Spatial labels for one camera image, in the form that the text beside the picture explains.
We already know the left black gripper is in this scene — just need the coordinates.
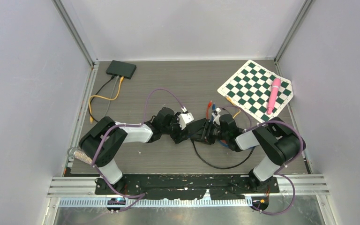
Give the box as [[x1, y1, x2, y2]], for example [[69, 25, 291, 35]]
[[161, 113, 190, 143]]

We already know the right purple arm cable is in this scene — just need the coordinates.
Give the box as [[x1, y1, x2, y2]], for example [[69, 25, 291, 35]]
[[217, 105, 305, 217]]

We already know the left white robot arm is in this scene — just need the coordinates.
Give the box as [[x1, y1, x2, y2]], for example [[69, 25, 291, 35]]
[[79, 107, 194, 194]]

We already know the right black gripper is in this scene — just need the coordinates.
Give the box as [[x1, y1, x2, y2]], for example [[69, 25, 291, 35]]
[[191, 119, 229, 145]]

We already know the pink cylindrical tube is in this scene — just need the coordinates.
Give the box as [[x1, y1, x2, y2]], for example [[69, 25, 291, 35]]
[[266, 78, 281, 115]]

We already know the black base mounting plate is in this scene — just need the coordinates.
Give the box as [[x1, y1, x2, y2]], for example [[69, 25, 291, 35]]
[[95, 174, 279, 200]]

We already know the black router cable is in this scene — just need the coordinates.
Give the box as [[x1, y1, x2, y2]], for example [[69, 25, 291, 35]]
[[89, 74, 116, 123]]

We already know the green white checkered board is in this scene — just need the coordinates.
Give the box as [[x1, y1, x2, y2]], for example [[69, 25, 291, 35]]
[[217, 60, 294, 122]]

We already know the black ribbed network switch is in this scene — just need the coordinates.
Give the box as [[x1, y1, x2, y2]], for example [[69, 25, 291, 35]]
[[187, 128, 207, 143]]

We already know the flat black router box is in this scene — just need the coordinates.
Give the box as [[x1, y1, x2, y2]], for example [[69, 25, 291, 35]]
[[105, 60, 137, 79]]

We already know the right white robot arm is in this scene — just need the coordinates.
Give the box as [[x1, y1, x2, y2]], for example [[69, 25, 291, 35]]
[[185, 114, 306, 192]]

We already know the clear glitter tube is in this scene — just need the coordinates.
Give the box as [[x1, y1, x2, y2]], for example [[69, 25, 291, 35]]
[[67, 147, 92, 165]]

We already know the grey router cable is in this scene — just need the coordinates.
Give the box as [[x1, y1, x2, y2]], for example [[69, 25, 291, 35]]
[[78, 76, 120, 150]]

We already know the blue ethernet cable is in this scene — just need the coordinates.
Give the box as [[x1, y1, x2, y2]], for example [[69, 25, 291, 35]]
[[211, 103, 229, 148]]

